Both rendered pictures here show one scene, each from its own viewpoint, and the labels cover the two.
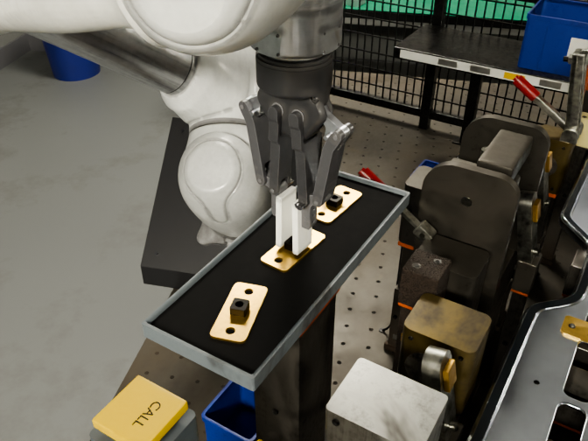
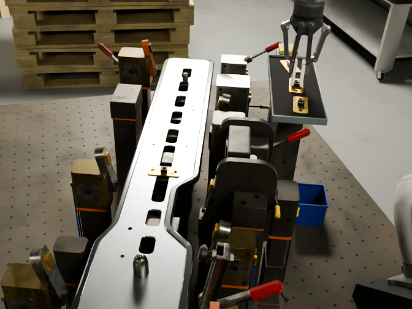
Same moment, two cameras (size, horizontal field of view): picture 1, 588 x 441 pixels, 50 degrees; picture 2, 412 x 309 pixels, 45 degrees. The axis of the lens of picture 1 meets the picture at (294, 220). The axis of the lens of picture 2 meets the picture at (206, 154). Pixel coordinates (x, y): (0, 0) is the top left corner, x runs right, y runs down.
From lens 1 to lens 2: 1.75 m
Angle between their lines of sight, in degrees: 104
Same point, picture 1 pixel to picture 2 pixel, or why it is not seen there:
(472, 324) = (219, 119)
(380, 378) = (239, 84)
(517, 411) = (191, 135)
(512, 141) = (238, 144)
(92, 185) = not seen: outside the picture
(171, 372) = (372, 229)
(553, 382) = (179, 148)
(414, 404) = (225, 81)
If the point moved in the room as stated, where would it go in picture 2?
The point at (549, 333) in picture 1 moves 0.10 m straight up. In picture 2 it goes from (185, 167) to (186, 135)
